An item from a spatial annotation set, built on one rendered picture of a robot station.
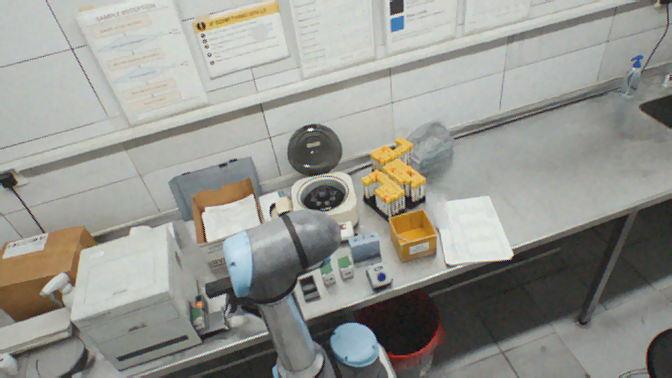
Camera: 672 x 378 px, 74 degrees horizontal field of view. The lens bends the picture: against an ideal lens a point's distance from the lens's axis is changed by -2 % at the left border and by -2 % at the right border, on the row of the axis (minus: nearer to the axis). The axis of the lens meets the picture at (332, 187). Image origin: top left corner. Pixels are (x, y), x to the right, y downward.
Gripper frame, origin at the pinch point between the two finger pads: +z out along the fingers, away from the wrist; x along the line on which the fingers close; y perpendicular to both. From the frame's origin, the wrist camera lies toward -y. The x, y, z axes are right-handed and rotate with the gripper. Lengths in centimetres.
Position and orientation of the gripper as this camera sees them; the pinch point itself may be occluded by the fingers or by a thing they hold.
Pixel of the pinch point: (225, 315)
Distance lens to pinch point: 157.2
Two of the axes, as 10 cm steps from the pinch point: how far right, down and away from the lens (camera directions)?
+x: -2.9, -6.1, 7.4
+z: -3.6, 7.8, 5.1
